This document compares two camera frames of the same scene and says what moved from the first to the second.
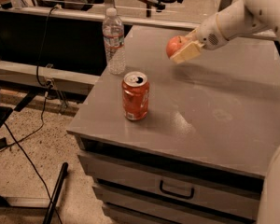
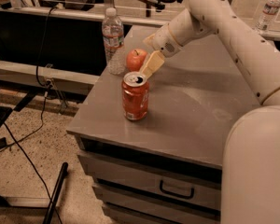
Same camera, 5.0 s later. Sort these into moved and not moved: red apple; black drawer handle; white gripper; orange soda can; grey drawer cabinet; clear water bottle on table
Moved: white gripper; red apple
Not moved: orange soda can; grey drawer cabinet; clear water bottle on table; black drawer handle
